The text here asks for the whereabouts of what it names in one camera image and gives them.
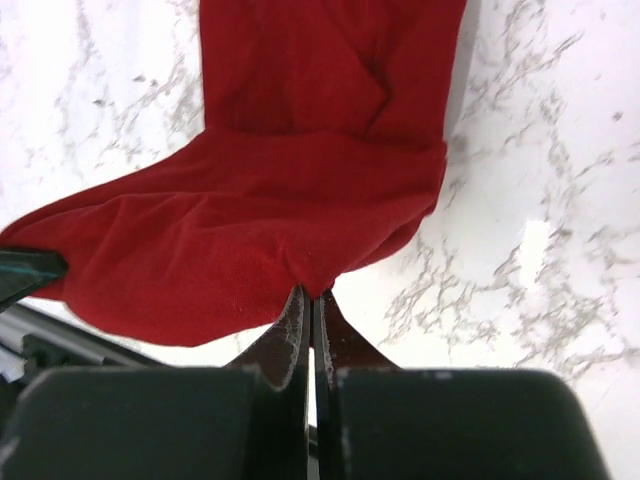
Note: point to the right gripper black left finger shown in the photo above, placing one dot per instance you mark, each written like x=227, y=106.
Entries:
x=245, y=420

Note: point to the aluminium rail frame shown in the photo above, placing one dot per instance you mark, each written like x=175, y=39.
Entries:
x=32, y=342

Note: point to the red t shirt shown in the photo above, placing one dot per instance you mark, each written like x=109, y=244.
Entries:
x=323, y=149

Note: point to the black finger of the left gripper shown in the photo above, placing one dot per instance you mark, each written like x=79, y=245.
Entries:
x=24, y=271

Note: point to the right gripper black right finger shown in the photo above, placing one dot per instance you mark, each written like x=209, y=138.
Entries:
x=376, y=420

